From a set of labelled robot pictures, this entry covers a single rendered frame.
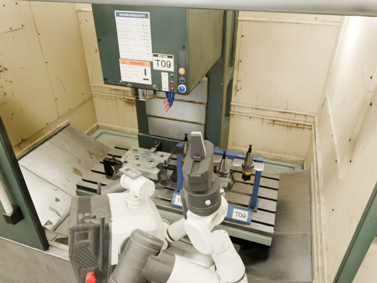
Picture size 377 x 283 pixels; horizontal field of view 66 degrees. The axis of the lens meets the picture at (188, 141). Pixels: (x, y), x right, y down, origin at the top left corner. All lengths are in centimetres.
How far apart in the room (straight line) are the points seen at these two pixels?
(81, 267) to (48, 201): 125
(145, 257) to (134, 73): 87
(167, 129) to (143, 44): 104
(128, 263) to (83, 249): 20
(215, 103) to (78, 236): 141
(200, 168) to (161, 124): 167
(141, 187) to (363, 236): 67
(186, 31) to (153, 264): 88
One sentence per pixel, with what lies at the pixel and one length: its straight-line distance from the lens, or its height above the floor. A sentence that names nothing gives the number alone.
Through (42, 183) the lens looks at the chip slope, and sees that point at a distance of 232.
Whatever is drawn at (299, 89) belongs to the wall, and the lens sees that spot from 235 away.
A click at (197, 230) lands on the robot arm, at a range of 73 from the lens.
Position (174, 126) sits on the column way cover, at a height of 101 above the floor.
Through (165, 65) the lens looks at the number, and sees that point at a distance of 133.
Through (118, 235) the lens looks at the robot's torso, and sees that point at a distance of 94.
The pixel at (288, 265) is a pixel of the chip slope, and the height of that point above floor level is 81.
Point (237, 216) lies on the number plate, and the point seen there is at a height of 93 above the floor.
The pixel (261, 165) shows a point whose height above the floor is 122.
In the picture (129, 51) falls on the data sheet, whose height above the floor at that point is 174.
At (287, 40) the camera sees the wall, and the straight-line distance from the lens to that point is 225.
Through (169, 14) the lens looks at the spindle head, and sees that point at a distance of 128.
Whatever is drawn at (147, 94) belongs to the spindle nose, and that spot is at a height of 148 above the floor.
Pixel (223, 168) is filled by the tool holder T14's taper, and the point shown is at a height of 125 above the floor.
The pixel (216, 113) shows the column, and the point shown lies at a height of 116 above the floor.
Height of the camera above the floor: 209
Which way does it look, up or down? 32 degrees down
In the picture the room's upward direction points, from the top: straight up
